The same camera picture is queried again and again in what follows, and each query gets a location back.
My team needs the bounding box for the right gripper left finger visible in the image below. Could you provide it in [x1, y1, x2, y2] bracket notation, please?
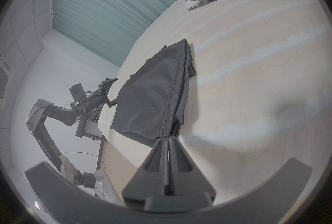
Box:
[122, 137, 168, 204]

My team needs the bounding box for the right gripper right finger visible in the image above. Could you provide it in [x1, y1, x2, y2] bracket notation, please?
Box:
[169, 136, 217, 204]

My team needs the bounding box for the black T-shirt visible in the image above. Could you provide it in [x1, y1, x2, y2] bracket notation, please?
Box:
[110, 39, 197, 148]

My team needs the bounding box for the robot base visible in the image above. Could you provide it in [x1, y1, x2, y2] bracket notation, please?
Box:
[59, 154, 125, 205]

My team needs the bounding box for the bed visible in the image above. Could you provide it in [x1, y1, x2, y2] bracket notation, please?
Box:
[97, 0, 331, 205]

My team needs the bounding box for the black chest of drawers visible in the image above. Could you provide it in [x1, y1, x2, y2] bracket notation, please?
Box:
[75, 107, 107, 144]

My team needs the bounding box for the white ceiling air vent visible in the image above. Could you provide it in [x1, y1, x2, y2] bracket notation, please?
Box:
[0, 53, 15, 110]

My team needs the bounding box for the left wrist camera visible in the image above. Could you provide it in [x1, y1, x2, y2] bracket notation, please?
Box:
[69, 84, 85, 103]

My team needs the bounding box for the black cable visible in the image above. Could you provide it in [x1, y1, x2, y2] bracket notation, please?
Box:
[60, 151, 107, 170]

